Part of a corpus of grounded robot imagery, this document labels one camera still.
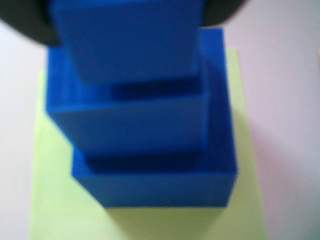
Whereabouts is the large blue cube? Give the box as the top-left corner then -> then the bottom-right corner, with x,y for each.
70,26 -> 239,209

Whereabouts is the green paper square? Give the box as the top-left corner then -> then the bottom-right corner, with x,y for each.
27,47 -> 269,240

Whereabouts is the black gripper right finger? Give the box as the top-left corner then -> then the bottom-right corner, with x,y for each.
199,0 -> 246,28

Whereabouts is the small blue cube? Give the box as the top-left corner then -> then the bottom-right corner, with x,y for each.
51,0 -> 203,85

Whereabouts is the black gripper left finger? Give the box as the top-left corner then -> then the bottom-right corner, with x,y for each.
0,0 -> 62,48

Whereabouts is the medium blue cube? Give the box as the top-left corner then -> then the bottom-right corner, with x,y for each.
44,46 -> 210,159

